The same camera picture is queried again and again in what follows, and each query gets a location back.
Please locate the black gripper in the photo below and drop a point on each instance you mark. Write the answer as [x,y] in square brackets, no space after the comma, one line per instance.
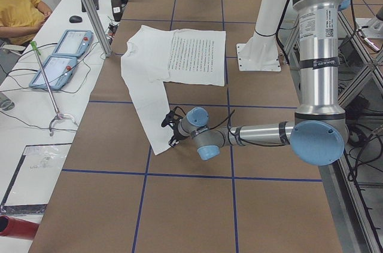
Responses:
[175,136]

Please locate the white long-sleeve printed shirt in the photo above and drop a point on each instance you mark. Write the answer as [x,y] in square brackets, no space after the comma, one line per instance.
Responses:
[154,57]

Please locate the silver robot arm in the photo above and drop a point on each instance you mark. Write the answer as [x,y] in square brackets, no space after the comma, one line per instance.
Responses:
[318,133]

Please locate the black computer mouse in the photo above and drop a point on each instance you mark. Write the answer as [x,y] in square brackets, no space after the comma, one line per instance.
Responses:
[75,19]

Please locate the metal reacher grabber tool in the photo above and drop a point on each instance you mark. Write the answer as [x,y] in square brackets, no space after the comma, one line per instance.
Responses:
[59,115]

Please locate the upper blue teach pendant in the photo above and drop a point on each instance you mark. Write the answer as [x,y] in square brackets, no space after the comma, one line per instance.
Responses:
[74,43]

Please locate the blue teach pendant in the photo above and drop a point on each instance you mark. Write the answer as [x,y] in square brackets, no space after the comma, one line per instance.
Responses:
[59,70]
[74,43]

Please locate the lower blue teach pendant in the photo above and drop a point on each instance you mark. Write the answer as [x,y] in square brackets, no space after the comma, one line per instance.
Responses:
[59,70]

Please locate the person in yellow shirt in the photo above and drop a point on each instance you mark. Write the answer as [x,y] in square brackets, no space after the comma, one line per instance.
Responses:
[21,20]

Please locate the red cylinder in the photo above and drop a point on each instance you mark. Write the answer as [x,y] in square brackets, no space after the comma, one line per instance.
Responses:
[17,228]

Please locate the aluminium frame post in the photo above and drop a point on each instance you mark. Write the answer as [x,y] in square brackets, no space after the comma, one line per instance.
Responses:
[97,26]

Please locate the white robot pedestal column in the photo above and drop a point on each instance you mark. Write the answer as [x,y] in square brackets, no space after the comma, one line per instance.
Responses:
[260,53]

